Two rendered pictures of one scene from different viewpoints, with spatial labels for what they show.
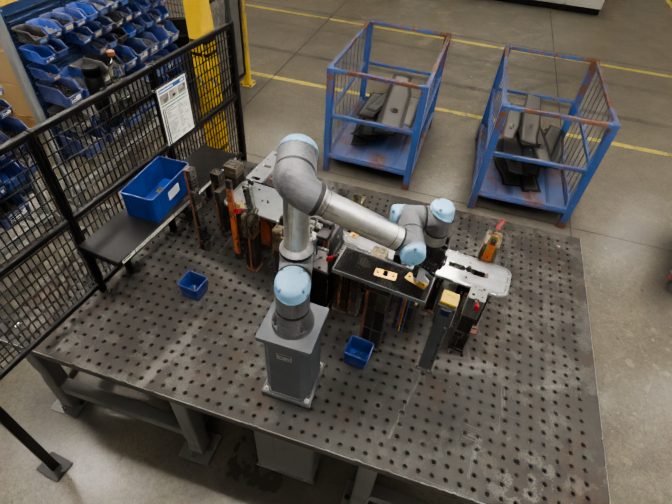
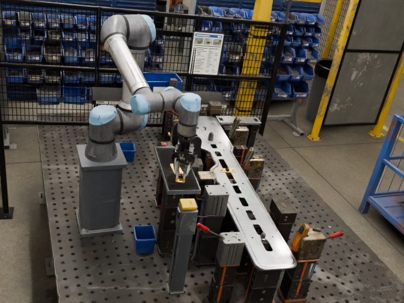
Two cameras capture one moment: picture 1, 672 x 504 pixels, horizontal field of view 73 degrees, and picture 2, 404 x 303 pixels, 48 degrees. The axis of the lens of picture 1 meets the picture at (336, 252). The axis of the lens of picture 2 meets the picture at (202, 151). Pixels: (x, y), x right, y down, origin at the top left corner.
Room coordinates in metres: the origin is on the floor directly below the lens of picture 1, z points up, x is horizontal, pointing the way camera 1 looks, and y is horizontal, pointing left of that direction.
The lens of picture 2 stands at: (0.16, -1.60, 2.19)
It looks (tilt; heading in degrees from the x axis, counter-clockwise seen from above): 28 degrees down; 51
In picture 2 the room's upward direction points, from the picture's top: 9 degrees clockwise
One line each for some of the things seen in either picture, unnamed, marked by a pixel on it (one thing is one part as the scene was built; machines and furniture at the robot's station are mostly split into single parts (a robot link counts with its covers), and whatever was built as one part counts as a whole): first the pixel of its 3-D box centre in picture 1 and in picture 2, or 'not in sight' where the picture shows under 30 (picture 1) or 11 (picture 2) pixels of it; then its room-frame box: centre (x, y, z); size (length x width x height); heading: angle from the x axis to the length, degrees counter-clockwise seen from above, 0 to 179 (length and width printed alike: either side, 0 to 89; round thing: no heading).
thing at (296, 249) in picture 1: (296, 217); (132, 76); (1.08, 0.13, 1.47); 0.15 x 0.12 x 0.55; 1
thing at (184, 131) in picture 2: (435, 236); (187, 128); (1.09, -0.32, 1.43); 0.08 x 0.08 x 0.05
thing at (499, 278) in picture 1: (360, 233); (229, 173); (1.55, -0.11, 1.00); 1.38 x 0.22 x 0.02; 70
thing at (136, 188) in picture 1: (158, 188); (156, 86); (1.64, 0.84, 1.10); 0.30 x 0.17 x 0.13; 166
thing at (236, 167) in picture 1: (236, 191); (211, 127); (1.93, 0.56, 0.88); 0.08 x 0.08 x 0.36; 70
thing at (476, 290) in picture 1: (467, 319); (225, 271); (1.19, -0.58, 0.88); 0.11 x 0.10 x 0.36; 160
